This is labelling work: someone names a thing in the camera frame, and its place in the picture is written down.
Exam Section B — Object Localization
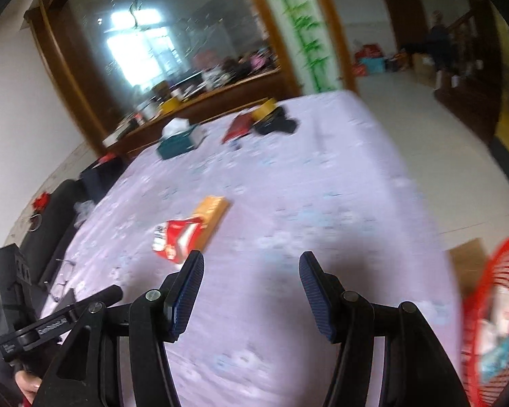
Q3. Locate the brown cardboard piece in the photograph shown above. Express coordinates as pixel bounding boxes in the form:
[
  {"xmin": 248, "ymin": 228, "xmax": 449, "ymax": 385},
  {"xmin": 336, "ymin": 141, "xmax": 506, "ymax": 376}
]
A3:
[{"xmin": 447, "ymin": 238, "xmax": 488, "ymax": 293}]

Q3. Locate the teal tissue box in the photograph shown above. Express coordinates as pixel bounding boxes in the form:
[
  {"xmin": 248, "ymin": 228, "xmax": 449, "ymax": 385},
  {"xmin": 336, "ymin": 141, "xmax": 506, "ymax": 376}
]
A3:
[{"xmin": 156, "ymin": 118, "xmax": 206, "ymax": 159}]

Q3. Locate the person's left hand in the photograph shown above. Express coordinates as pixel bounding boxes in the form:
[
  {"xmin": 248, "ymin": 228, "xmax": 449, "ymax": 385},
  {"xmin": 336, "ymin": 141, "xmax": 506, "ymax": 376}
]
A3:
[{"xmin": 13, "ymin": 369, "xmax": 44, "ymax": 404}]

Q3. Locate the wooden framed mirror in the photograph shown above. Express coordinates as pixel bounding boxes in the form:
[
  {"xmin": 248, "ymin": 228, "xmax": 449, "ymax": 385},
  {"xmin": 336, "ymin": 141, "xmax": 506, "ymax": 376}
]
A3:
[{"xmin": 25, "ymin": 0, "xmax": 359, "ymax": 157}]

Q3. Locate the red and white snack bag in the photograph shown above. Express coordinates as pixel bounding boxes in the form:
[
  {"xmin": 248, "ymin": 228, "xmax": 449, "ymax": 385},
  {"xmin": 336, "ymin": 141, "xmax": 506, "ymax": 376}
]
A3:
[{"xmin": 152, "ymin": 217, "xmax": 204, "ymax": 264}]

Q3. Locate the dark cloth bag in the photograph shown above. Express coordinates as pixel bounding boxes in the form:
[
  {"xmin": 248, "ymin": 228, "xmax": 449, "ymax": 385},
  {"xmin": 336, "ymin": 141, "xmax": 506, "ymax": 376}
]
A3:
[{"xmin": 78, "ymin": 157, "xmax": 126, "ymax": 202}]

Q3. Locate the green bamboo wall sticker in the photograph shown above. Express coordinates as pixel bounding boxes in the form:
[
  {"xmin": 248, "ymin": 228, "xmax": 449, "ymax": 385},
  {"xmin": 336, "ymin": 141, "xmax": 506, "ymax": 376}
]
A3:
[{"xmin": 267, "ymin": 0, "xmax": 336, "ymax": 92}]

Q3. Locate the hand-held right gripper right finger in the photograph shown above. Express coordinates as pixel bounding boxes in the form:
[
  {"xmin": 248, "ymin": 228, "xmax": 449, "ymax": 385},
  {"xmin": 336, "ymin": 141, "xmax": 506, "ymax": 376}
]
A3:
[{"xmin": 299, "ymin": 251, "xmax": 471, "ymax": 407}]

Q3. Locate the purple floral sheet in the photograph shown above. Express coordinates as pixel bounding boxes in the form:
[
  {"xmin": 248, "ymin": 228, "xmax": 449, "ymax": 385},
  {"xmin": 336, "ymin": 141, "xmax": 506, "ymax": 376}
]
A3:
[{"xmin": 38, "ymin": 91, "xmax": 467, "ymax": 407}]

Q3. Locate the black sofa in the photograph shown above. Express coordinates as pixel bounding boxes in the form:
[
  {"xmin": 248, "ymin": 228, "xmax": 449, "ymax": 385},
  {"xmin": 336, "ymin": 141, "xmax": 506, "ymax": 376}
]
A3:
[{"xmin": 0, "ymin": 178, "xmax": 88, "ymax": 348}]

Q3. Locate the dark wooden door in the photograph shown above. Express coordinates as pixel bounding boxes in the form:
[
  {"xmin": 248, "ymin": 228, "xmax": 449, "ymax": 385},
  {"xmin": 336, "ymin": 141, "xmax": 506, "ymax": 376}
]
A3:
[{"xmin": 375, "ymin": 0, "xmax": 433, "ymax": 54}]

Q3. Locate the wooden staircase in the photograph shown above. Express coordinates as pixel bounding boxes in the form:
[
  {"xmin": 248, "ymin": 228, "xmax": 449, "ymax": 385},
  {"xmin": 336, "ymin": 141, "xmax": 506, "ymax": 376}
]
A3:
[{"xmin": 433, "ymin": 0, "xmax": 509, "ymax": 145}]

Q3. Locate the black pouch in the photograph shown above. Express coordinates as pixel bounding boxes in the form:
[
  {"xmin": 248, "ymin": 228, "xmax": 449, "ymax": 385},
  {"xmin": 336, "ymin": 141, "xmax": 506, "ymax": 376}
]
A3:
[{"xmin": 254, "ymin": 108, "xmax": 300, "ymax": 134}]

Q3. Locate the dark red flat packet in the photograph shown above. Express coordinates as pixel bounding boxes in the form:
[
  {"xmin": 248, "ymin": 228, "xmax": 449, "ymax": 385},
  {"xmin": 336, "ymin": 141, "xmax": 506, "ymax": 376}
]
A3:
[{"xmin": 222, "ymin": 114, "xmax": 253, "ymax": 144}]

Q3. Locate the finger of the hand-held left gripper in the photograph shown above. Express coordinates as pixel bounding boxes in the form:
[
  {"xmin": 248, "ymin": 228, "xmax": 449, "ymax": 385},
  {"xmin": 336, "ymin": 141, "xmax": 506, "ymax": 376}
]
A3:
[{"xmin": 74, "ymin": 285, "xmax": 124, "ymax": 307}]

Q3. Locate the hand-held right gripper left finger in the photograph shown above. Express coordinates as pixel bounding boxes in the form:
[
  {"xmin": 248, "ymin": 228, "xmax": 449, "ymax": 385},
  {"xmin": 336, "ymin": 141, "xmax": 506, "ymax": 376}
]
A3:
[{"xmin": 34, "ymin": 250, "xmax": 205, "ymax": 407}]

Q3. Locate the red mesh basket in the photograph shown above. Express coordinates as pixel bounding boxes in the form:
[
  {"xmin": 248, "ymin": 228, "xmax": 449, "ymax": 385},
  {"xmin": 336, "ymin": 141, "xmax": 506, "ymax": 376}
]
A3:
[{"xmin": 460, "ymin": 234, "xmax": 509, "ymax": 407}]

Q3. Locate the cardboard box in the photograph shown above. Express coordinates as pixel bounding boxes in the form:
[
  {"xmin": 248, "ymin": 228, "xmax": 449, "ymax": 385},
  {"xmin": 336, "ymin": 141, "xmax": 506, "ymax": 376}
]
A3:
[{"xmin": 411, "ymin": 53, "xmax": 437, "ymax": 88}]

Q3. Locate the blue storage box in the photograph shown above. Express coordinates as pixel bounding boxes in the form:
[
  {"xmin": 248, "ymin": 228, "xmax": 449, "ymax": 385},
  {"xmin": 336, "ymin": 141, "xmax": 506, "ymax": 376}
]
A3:
[{"xmin": 360, "ymin": 57, "xmax": 387, "ymax": 77}]

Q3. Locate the yellow box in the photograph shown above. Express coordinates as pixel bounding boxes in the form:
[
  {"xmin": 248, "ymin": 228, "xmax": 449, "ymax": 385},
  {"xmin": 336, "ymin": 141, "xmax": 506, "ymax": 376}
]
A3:
[{"xmin": 251, "ymin": 98, "xmax": 277, "ymax": 120}]

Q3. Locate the orange flat box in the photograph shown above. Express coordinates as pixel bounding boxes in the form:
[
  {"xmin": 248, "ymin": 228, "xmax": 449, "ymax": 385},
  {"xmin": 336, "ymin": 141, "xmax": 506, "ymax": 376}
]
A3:
[{"xmin": 193, "ymin": 196, "xmax": 230, "ymax": 251}]

